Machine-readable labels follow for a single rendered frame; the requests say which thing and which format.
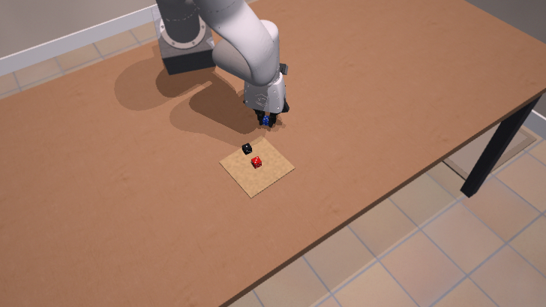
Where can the tan mat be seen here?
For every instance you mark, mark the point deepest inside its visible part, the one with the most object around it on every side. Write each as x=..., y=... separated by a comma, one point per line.
x=251, y=180

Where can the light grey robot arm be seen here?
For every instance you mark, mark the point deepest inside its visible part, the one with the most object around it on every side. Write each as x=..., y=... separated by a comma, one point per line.
x=254, y=54

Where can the black die with white pips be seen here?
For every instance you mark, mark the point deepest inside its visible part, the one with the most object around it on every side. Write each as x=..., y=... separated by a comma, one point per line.
x=246, y=148

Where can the red die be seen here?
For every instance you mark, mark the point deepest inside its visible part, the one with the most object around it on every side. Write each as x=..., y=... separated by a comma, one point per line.
x=256, y=162

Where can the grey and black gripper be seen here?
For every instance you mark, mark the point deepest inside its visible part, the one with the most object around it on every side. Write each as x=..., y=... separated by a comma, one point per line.
x=270, y=98

